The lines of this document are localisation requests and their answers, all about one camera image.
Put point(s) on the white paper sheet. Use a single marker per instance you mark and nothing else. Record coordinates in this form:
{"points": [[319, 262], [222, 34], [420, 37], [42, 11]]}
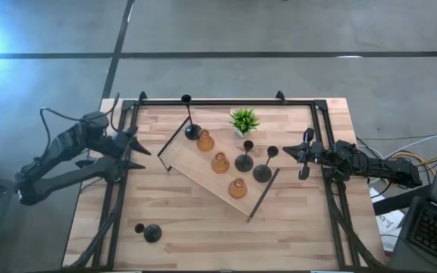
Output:
{"points": [[389, 223]]}

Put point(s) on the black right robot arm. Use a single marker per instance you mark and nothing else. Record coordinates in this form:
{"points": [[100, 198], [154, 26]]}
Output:
{"points": [[374, 167]]}

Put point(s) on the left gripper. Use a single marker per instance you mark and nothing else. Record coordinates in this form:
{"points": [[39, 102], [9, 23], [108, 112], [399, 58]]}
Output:
{"points": [[118, 151]]}

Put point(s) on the black desk beam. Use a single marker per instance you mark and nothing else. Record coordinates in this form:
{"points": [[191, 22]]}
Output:
{"points": [[397, 203]]}

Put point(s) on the tall black metal candlestick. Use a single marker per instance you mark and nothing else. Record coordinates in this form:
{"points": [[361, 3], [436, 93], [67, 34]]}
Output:
{"points": [[192, 131]]}

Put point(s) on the black aluminium table frame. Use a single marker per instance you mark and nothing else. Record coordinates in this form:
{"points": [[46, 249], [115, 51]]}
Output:
{"points": [[222, 102]]}

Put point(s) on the amber ribbed glass candle holder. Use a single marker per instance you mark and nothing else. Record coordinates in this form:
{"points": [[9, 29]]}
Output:
{"points": [[205, 141], [237, 188], [220, 163]]}

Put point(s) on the medium black metal candlestick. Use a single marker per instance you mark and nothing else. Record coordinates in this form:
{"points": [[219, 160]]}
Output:
{"points": [[244, 164], [262, 173]]}

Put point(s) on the green plant in white pot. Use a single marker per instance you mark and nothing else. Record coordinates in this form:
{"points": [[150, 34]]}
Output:
{"points": [[244, 120]]}

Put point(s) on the wooden shelf with black legs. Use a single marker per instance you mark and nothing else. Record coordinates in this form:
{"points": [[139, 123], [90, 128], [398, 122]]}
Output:
{"points": [[195, 163]]}

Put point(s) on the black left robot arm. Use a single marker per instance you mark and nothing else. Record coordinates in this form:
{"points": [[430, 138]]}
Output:
{"points": [[66, 142]]}

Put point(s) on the grey laptop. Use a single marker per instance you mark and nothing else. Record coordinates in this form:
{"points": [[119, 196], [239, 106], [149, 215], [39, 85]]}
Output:
{"points": [[431, 231]]}

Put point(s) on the short black metal candlestick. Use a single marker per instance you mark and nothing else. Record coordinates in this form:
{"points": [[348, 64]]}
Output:
{"points": [[152, 233]]}

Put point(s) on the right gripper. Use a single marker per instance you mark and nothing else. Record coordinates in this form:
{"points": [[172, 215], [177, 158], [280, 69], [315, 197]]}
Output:
{"points": [[309, 151]]}

